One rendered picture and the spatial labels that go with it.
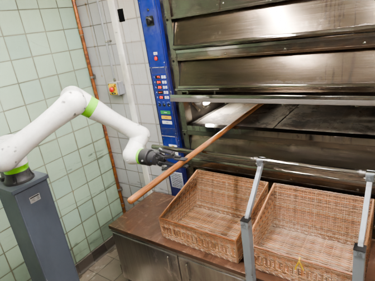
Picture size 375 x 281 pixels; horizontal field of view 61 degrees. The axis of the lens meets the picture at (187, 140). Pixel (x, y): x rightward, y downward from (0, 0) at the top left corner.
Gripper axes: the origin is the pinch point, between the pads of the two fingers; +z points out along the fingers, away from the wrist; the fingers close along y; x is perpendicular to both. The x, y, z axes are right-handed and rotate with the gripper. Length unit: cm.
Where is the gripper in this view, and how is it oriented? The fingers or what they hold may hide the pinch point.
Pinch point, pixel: (181, 161)
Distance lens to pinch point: 163.7
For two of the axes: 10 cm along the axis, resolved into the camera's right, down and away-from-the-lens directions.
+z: 8.3, 0.8, -5.6
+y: 1.4, 9.3, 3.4
